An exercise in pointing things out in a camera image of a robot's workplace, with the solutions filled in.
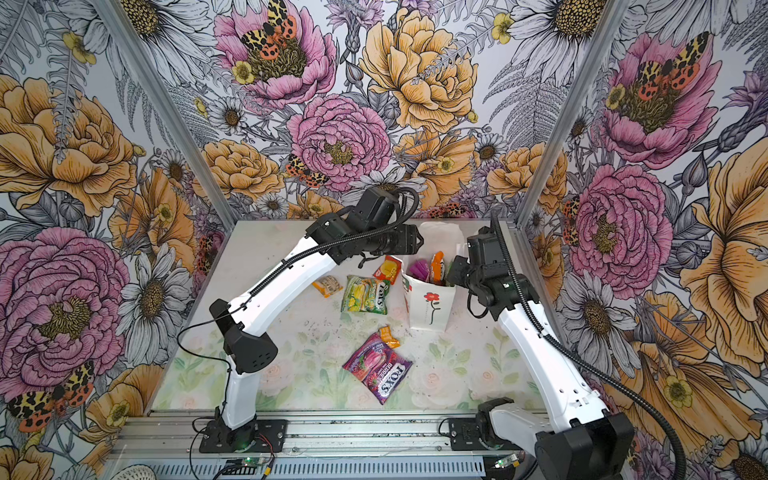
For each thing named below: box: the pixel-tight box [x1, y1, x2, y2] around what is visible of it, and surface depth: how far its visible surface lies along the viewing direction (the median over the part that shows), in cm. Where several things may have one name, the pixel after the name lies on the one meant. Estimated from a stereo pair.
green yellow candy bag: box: [341, 274, 391, 315], surface depth 99 cm
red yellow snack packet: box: [373, 255, 402, 285], surface depth 107 cm
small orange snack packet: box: [380, 325, 401, 349], surface depth 91 cm
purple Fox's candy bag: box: [342, 333, 413, 405], surface depth 84 cm
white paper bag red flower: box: [401, 221, 465, 332], surface depth 83 cm
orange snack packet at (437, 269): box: [430, 250, 446, 286], surface depth 96 cm
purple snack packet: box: [410, 258, 430, 282], surface depth 90 cm
